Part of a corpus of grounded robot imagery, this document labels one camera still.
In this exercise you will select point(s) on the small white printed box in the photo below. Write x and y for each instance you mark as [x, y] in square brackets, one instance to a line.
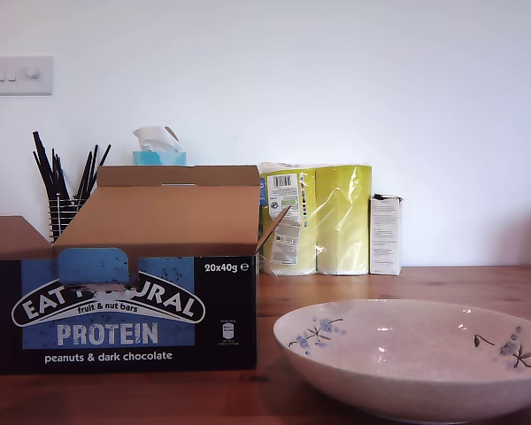
[385, 234]

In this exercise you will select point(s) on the black blue snackbar carton box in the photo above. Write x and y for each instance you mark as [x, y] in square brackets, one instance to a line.
[115, 310]

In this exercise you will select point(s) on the white plate with blue flowers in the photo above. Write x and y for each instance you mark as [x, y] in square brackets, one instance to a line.
[402, 372]

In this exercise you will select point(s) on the yellow paper towel pack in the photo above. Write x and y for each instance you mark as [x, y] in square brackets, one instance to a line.
[336, 221]

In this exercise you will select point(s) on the black thin stick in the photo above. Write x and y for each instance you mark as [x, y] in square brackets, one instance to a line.
[44, 159]
[84, 172]
[105, 155]
[90, 168]
[42, 175]
[58, 170]

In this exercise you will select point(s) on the white wall light switch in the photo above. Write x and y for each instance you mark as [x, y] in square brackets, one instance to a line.
[20, 75]

